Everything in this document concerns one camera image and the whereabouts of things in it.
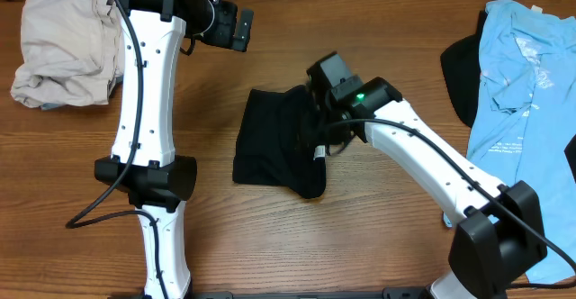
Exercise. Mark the black t-shirt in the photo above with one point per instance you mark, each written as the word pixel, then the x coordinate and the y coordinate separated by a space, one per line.
pixel 276 145

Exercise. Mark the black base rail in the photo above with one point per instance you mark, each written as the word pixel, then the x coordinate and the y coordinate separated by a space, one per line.
pixel 412 292

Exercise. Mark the light blue t-shirt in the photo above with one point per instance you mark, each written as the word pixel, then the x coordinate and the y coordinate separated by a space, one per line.
pixel 524 128

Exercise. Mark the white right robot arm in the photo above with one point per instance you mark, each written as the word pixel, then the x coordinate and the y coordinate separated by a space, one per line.
pixel 498 228

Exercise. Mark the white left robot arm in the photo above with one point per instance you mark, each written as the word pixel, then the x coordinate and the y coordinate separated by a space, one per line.
pixel 143 162

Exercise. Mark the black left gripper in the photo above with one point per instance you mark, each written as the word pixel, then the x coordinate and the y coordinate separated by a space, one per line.
pixel 228 13

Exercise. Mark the beige crumpled garment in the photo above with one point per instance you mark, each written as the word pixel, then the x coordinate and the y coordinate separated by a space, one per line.
pixel 72 53

